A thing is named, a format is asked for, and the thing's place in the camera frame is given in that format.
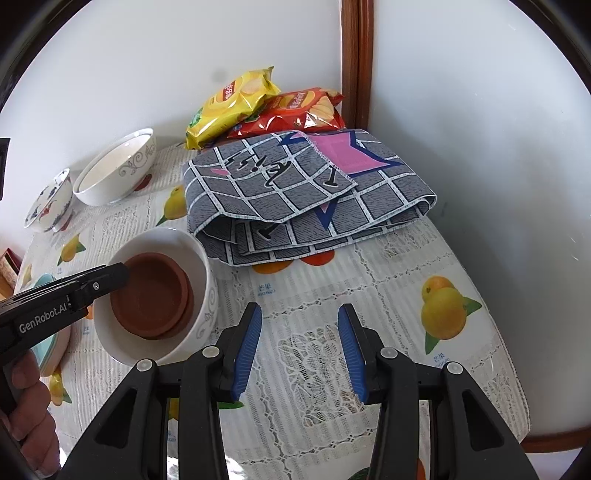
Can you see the fruit print tablecloth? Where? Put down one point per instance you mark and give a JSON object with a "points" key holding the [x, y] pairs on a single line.
{"points": [[392, 277]]}

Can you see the blue white crane bowl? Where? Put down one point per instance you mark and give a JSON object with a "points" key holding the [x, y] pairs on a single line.
{"points": [[53, 203]]}

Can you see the large white bowl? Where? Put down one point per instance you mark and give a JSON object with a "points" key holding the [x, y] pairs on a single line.
{"points": [[115, 184]]}

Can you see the wooden door frame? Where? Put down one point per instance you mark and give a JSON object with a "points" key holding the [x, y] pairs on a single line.
{"points": [[355, 55]]}

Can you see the brown saucer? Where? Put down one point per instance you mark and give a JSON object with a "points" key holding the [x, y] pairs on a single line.
{"points": [[157, 286], [138, 325]]}

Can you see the red chips bag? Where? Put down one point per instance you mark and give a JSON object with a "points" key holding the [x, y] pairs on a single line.
{"points": [[295, 108]]}

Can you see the yellow chips bag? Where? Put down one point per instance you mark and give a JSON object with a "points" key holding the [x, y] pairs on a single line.
{"points": [[231, 106]]}

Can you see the grey checked cloth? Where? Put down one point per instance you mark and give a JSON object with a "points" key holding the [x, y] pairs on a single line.
{"points": [[277, 194]]}

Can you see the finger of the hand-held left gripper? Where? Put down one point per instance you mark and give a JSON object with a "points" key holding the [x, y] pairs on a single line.
{"points": [[104, 281]]}

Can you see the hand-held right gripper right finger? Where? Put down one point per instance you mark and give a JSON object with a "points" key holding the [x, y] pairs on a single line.
{"points": [[353, 350]]}

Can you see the person's left hand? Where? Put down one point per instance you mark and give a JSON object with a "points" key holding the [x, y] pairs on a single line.
{"points": [[39, 415]]}

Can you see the blue plate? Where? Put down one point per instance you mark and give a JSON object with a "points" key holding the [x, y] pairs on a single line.
{"points": [[44, 357]]}

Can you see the small white patterned bowl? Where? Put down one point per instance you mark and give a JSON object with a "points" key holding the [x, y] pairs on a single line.
{"points": [[198, 277]]}

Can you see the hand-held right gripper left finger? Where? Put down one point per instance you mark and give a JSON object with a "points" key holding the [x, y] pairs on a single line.
{"points": [[247, 350]]}

